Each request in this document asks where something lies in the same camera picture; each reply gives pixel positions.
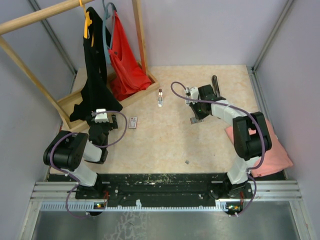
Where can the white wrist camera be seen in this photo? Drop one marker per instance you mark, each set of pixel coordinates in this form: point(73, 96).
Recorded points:
point(192, 93)
point(101, 116)

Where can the pink folded towel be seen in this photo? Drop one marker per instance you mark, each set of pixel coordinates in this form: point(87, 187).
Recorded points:
point(275, 160)

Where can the black hanging garment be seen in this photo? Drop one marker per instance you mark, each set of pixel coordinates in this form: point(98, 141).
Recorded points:
point(95, 94)

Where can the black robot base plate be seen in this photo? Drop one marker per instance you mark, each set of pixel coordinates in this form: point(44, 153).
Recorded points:
point(159, 190)

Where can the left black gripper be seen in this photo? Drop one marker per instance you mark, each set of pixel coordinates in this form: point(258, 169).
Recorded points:
point(113, 125)

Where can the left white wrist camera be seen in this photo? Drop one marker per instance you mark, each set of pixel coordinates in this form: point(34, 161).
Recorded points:
point(101, 116)

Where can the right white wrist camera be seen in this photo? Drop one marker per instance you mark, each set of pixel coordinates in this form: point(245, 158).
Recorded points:
point(192, 93)

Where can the red hanging garment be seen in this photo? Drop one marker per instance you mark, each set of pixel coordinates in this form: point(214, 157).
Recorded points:
point(130, 78)

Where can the red staple box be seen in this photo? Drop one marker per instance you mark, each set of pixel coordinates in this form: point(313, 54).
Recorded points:
point(194, 120)
point(133, 121)

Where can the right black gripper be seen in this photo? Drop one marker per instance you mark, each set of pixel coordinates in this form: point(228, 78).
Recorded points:
point(198, 116)

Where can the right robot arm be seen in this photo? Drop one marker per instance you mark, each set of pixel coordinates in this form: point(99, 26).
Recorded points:
point(251, 138)

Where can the yellow clothes hanger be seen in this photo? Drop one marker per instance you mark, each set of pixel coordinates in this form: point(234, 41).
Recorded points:
point(87, 20)

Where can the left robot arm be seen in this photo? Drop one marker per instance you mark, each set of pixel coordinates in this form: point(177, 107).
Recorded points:
point(69, 151)

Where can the aluminium frame rail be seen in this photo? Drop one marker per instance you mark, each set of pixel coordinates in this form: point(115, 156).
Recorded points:
point(60, 196)

